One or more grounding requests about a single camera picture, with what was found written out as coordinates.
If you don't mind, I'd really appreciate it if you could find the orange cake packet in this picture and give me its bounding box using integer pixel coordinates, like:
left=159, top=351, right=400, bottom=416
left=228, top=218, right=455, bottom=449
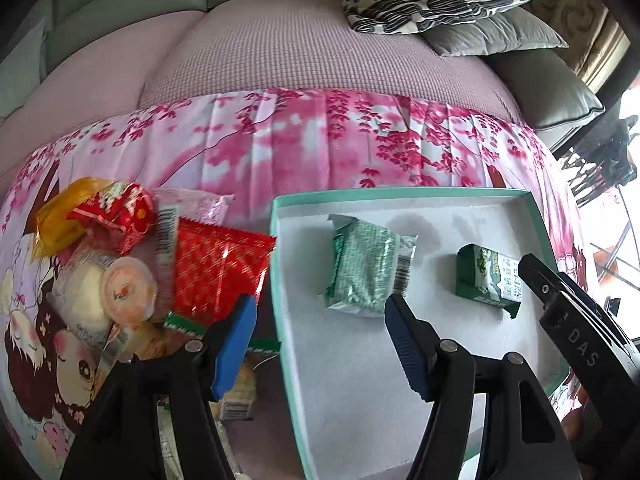
left=32, top=176, right=101, bottom=261

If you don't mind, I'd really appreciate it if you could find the pink printed blanket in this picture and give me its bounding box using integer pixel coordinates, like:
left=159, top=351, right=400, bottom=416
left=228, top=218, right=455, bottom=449
left=0, top=87, right=591, bottom=480

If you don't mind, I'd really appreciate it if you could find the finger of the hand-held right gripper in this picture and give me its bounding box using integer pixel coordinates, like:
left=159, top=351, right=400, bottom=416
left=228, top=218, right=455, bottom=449
left=517, top=254, right=574, bottom=319

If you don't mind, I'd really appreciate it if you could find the round pastry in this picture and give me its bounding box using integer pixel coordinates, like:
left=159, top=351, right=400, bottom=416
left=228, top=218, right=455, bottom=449
left=50, top=247, right=121, bottom=346

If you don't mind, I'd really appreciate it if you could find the orange jelly cup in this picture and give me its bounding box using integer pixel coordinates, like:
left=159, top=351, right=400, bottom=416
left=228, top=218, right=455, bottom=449
left=100, top=256, right=160, bottom=326

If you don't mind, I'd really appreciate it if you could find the teal cardboard box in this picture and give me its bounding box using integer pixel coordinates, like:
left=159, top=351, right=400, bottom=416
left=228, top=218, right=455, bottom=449
left=269, top=186, right=571, bottom=480

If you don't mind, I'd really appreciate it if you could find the red and white candy packet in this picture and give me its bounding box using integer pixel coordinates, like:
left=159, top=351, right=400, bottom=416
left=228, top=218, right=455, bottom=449
left=66, top=181, right=157, bottom=256

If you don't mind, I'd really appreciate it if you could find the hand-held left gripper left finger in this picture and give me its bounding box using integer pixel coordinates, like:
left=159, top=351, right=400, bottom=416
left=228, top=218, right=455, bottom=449
left=60, top=294, right=258, bottom=480

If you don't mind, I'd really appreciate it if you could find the clear packet with barcode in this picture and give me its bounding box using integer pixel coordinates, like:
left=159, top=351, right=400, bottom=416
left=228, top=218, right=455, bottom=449
left=150, top=187, right=236, bottom=281

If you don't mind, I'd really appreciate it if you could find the green foil snack packet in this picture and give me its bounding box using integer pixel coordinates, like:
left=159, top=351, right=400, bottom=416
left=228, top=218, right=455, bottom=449
left=324, top=214, right=419, bottom=319

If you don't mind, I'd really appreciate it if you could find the grey pillow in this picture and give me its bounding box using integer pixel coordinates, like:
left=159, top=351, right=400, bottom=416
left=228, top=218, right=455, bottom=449
left=424, top=6, right=570, bottom=57

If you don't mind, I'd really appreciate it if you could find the green edged cookie packet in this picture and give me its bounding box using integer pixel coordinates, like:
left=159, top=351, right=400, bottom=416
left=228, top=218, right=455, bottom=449
left=100, top=312, right=282, bottom=423

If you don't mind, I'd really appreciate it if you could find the red foil snack packet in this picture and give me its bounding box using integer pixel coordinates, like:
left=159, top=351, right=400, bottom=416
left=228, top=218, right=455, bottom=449
left=167, top=216, right=277, bottom=322

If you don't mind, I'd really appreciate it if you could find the small green carton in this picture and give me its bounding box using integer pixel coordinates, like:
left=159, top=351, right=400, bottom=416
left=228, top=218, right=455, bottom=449
left=455, top=243, right=523, bottom=319

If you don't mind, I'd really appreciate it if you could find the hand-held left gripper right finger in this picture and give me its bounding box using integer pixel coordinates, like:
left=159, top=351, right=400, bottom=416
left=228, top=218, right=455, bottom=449
left=384, top=294, right=581, bottom=480

